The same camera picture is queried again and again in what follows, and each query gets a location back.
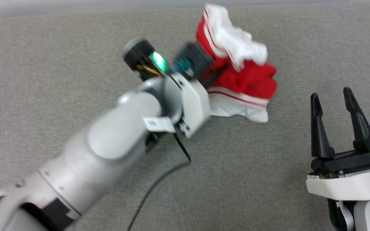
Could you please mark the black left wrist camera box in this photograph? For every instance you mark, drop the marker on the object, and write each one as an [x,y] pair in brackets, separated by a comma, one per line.
[196,59]

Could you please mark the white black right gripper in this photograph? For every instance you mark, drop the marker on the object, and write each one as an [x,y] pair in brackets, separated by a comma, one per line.
[342,186]

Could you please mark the white paper label tag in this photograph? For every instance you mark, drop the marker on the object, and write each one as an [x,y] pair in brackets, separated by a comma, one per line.
[157,124]

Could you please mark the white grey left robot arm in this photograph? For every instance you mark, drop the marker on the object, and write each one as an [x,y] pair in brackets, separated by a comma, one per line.
[108,144]

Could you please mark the grey fabric sofa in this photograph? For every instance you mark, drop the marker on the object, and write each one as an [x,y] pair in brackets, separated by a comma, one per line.
[43,64]

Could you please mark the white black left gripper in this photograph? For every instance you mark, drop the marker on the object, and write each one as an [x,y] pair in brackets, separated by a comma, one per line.
[194,106]

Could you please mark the red and white garment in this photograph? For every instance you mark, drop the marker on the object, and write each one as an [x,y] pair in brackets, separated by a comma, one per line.
[249,77]

